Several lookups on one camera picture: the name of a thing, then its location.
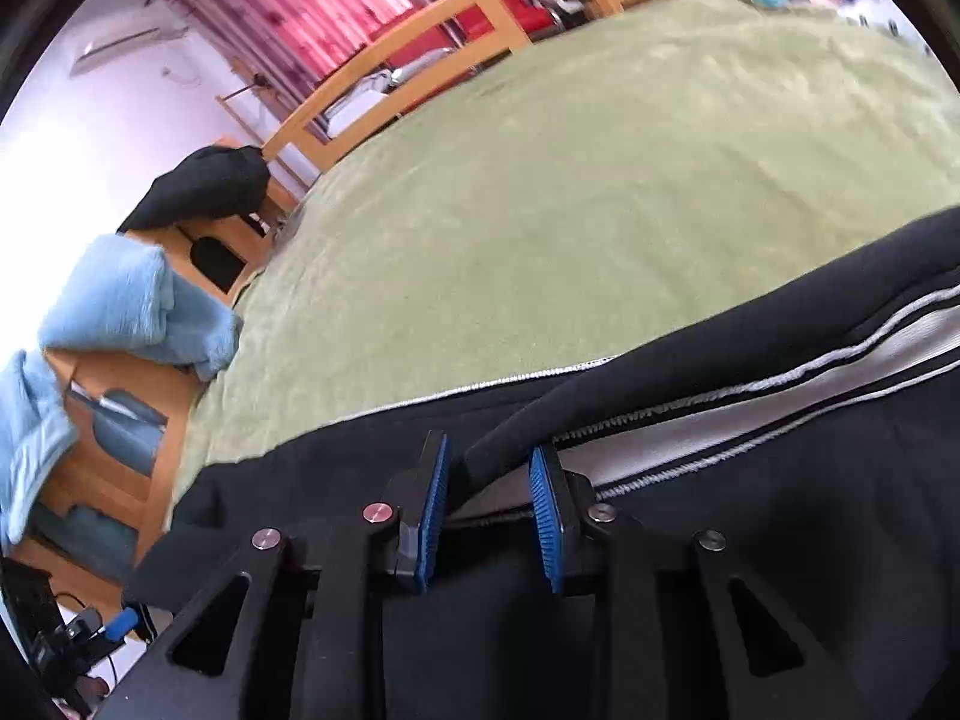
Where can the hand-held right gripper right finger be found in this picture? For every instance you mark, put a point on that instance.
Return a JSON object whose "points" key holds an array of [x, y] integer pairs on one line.
{"points": [[544, 517]]}

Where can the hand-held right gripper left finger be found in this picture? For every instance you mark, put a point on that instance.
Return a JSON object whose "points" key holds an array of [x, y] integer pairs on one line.
{"points": [[433, 510]]}

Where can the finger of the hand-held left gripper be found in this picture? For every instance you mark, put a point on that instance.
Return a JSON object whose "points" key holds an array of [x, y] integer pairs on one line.
{"points": [[124, 620]]}

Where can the black pants with white stripes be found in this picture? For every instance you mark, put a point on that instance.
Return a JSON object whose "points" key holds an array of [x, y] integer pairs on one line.
{"points": [[750, 577]]}

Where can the wooden bed end board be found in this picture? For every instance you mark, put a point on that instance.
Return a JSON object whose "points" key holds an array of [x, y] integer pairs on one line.
{"points": [[112, 484]]}

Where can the light blue towel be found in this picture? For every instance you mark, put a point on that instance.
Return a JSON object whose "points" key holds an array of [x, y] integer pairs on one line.
{"points": [[26, 450], [127, 300]]}

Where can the green blanket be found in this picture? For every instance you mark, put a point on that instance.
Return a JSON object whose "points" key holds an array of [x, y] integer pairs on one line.
{"points": [[562, 202]]}

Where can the black garment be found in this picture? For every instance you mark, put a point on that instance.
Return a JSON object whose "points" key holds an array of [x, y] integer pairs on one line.
{"points": [[202, 187]]}

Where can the red cushion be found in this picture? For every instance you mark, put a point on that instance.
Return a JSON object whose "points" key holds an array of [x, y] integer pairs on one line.
{"points": [[529, 13]]}

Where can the red striped curtain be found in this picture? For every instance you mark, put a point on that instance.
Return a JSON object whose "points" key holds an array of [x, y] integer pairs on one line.
{"points": [[315, 7]]}

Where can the white air conditioner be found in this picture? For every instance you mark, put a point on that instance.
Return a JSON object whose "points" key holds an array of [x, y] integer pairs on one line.
{"points": [[124, 49]]}

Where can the wooden bed rail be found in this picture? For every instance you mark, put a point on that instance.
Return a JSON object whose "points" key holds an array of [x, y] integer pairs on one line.
{"points": [[504, 19]]}

